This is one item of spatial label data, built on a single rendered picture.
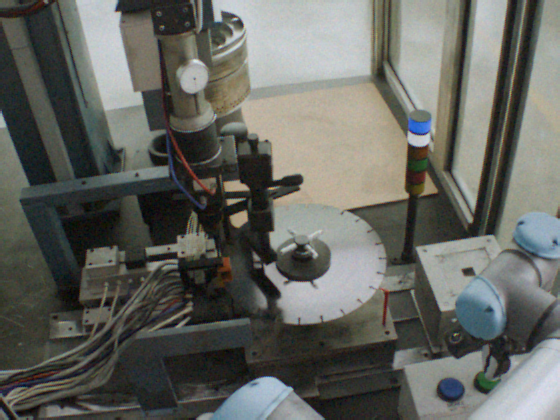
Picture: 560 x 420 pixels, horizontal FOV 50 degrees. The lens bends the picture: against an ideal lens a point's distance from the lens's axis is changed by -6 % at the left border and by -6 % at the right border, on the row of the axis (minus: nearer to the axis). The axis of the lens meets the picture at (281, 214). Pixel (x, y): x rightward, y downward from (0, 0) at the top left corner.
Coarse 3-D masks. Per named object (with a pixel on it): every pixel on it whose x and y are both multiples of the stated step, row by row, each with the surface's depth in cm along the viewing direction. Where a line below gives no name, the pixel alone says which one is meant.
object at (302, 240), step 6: (288, 228) 125; (294, 234) 124; (312, 234) 124; (318, 234) 124; (294, 240) 122; (300, 240) 122; (306, 240) 122; (294, 246) 122; (300, 246) 121; (306, 246) 121; (282, 252) 121; (288, 252) 121; (300, 252) 123; (306, 252) 123; (312, 252) 120
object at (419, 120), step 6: (414, 114) 124; (420, 114) 124; (426, 114) 124; (414, 120) 123; (420, 120) 122; (426, 120) 122; (408, 126) 126; (414, 126) 124; (420, 126) 123; (426, 126) 123; (414, 132) 124; (420, 132) 124; (426, 132) 124
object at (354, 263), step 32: (288, 224) 133; (320, 224) 133; (352, 224) 132; (224, 256) 128; (352, 256) 125; (384, 256) 125; (256, 288) 121; (288, 288) 120; (320, 288) 120; (352, 288) 119; (288, 320) 114; (320, 320) 114
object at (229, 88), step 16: (224, 16) 181; (224, 32) 178; (240, 32) 173; (224, 48) 163; (240, 48) 169; (224, 64) 166; (240, 64) 171; (224, 80) 169; (240, 80) 174; (208, 96) 170; (224, 96) 172; (240, 96) 177; (224, 112) 175; (240, 112) 187
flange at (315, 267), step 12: (288, 240) 129; (312, 240) 128; (276, 252) 126; (324, 252) 125; (276, 264) 124; (288, 264) 123; (300, 264) 123; (312, 264) 123; (324, 264) 123; (300, 276) 121; (312, 276) 122
